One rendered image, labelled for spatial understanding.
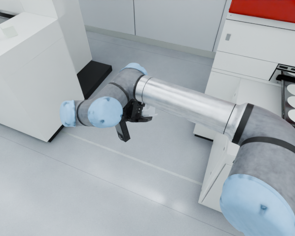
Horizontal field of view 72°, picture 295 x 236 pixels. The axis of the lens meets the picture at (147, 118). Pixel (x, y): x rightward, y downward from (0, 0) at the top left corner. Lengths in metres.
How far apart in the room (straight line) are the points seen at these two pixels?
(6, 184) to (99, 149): 0.82
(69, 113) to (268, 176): 0.46
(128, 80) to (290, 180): 0.41
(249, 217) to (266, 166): 0.09
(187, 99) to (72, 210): 1.51
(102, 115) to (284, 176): 0.37
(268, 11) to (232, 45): 0.26
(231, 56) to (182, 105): 0.98
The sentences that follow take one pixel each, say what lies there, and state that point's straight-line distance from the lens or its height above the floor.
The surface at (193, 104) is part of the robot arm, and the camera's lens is 0.48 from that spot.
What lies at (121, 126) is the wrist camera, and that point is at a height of 1.14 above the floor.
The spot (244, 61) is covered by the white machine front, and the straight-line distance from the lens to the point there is 1.45.
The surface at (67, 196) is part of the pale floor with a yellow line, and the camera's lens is 1.90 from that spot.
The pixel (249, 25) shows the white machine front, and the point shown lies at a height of 1.16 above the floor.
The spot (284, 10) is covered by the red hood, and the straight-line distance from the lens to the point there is 1.27.
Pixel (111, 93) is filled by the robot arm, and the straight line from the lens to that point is 0.53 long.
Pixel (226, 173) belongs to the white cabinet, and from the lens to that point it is 1.22.
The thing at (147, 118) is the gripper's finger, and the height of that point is 1.13.
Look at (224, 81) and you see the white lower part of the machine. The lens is 1.55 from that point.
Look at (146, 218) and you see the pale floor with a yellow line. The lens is 1.73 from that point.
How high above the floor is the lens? 1.68
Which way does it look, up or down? 50 degrees down
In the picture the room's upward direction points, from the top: straight up
